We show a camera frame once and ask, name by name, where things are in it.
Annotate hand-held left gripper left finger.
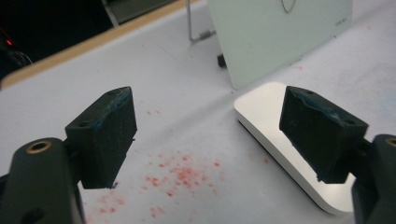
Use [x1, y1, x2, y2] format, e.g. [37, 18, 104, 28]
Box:
[0, 86, 138, 224]

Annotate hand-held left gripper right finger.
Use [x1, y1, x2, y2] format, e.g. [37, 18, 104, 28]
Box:
[278, 85, 396, 224]

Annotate metal wire board stand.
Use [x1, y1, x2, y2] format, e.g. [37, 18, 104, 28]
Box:
[186, 0, 217, 44]

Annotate pale green glass board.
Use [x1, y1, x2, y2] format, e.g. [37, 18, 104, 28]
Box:
[206, 0, 354, 91]

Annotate dark cables with red light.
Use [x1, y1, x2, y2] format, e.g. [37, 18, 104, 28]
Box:
[0, 27, 34, 74]

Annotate white flat rounded box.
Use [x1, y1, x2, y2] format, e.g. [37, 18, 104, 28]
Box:
[233, 81, 357, 217]

